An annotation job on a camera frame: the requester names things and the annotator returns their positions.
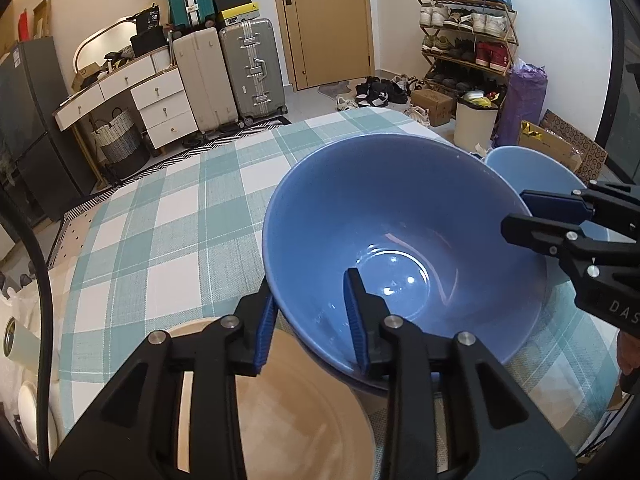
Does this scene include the beige suitcase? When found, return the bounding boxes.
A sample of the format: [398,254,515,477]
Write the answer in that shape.
[172,26,242,137]

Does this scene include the pale tumbler cup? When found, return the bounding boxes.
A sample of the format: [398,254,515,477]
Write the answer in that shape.
[0,316,42,377]

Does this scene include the shoe rack with shoes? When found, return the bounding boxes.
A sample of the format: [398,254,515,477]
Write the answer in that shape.
[411,0,521,97]

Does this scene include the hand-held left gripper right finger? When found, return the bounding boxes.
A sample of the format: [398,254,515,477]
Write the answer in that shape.
[343,267,581,480]

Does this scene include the white round dish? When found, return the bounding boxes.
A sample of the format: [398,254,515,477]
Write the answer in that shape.
[14,380,62,457]

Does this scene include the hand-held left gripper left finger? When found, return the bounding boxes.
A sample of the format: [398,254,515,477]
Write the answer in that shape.
[49,276,279,480]

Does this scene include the white drawer dresser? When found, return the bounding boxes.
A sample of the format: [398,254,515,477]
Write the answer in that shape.
[53,51,202,192]

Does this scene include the silver suitcase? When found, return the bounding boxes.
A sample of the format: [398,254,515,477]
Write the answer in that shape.
[218,17,289,124]

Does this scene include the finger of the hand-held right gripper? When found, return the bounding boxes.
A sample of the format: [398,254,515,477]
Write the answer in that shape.
[500,213,617,274]
[519,179,640,242]

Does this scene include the light blue bowl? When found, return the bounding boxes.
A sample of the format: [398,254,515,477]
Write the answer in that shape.
[484,145,614,244]

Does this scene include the white trash bin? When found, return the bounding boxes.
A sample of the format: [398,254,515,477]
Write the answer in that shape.
[453,91,502,154]

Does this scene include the black cable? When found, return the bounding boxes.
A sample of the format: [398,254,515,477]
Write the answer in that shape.
[0,191,56,462]

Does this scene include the grey door mat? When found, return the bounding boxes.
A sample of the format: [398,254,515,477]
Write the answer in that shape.
[318,81,359,99]

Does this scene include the dark grey fridge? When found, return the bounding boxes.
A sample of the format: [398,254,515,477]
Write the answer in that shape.
[0,36,99,222]

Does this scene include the patterned flat cardboard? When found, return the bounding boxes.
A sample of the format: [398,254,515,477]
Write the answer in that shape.
[539,109,609,182]

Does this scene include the purple rolled mat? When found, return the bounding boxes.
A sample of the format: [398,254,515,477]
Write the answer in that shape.
[492,61,551,149]

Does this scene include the teal checked tablecloth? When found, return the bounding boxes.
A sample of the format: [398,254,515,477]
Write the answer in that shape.
[56,107,627,463]

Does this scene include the black bag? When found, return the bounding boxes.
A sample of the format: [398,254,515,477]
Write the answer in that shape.
[129,24,167,57]

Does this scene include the wooden door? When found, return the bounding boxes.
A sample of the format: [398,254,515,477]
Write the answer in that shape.
[269,0,377,93]

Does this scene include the beige checked cloth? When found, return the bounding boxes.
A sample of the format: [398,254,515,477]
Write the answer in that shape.
[0,210,88,461]

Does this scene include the black yellow shoe box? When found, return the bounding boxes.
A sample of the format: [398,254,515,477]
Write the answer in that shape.
[214,2,254,27]

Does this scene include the arched mirror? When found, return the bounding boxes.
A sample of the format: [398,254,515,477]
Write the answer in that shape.
[73,16,174,82]

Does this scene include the beige plate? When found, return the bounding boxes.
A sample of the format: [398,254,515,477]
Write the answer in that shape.
[164,319,377,480]

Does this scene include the woven laundry basket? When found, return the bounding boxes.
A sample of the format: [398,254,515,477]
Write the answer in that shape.
[91,107,152,179]

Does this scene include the brown cardboard box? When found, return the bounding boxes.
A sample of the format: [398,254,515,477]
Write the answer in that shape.
[409,88,457,128]

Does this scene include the wooden picture frame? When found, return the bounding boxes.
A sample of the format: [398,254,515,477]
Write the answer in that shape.
[32,0,53,39]

